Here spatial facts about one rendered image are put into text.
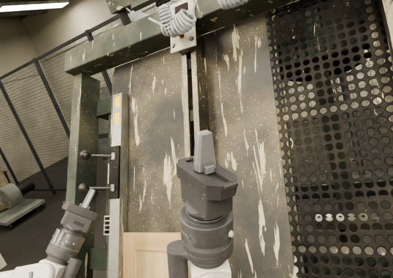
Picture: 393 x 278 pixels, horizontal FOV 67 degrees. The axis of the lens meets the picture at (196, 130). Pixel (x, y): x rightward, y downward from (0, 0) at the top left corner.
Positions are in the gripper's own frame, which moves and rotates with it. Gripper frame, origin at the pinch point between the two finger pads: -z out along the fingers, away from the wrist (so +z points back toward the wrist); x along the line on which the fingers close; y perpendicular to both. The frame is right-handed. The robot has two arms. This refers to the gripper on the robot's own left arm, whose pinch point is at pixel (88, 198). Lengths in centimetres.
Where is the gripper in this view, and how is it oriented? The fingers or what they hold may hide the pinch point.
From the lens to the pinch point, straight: 102.1
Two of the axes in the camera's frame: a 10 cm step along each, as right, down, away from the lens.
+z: -3.3, 8.6, -3.8
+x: 8.5, 4.5, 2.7
